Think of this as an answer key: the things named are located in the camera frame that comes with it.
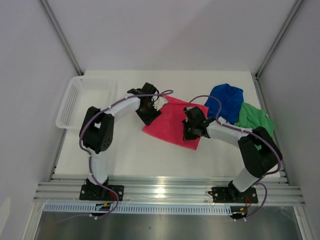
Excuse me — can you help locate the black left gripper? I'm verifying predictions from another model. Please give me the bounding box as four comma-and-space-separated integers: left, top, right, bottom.
135, 100, 162, 126

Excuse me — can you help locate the red towel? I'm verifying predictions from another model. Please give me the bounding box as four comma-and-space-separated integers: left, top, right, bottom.
142, 96, 200, 150

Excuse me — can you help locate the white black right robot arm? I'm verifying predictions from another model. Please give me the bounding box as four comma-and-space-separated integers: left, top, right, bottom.
182, 118, 282, 202

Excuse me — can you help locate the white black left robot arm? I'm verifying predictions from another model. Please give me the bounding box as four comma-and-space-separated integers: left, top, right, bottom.
79, 82, 164, 200

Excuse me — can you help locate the blue towel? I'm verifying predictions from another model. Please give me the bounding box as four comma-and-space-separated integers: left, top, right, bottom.
210, 83, 244, 124

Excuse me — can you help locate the green towel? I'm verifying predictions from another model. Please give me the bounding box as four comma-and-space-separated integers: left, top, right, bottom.
234, 102, 275, 137

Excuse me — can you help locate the white perforated plastic basket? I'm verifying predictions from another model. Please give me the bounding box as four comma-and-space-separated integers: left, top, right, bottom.
55, 76, 118, 130

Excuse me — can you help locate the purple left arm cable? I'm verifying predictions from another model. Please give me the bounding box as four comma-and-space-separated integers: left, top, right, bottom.
78, 89, 175, 223

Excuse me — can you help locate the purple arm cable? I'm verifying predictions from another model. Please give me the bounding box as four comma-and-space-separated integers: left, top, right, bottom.
78, 89, 175, 223
186, 94, 283, 222

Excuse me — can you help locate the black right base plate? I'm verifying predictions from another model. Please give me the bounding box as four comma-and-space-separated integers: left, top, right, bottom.
208, 186, 258, 204

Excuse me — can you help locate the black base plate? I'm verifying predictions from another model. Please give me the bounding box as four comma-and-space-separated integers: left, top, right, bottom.
79, 184, 125, 202
208, 186, 258, 204

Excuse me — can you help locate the aluminium front rail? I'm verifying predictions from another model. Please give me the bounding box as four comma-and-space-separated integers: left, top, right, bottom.
33, 174, 306, 207

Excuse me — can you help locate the aluminium rail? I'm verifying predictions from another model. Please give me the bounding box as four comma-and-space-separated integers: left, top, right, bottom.
33, 174, 306, 207
46, 129, 67, 182
252, 73, 292, 186

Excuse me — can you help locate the aluminium right side rail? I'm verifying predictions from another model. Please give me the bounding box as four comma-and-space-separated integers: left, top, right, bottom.
252, 73, 292, 186

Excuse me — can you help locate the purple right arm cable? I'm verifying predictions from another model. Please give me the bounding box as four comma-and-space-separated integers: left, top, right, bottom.
186, 94, 283, 222

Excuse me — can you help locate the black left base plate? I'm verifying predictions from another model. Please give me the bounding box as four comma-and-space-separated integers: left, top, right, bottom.
79, 184, 125, 202

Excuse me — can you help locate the white slotted cable duct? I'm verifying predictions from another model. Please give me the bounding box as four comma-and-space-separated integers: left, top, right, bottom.
43, 202, 232, 216

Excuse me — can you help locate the aluminium left side rail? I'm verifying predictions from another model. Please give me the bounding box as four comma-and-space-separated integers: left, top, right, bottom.
46, 129, 67, 182

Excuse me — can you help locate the aluminium left frame post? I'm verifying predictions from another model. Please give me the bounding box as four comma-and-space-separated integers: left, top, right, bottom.
37, 0, 84, 76

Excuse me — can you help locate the aluminium frame post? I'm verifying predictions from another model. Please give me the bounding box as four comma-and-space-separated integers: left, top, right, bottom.
254, 0, 307, 81
37, 0, 84, 76

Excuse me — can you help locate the aluminium right frame post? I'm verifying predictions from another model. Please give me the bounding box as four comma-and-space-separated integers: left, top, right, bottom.
254, 0, 307, 81

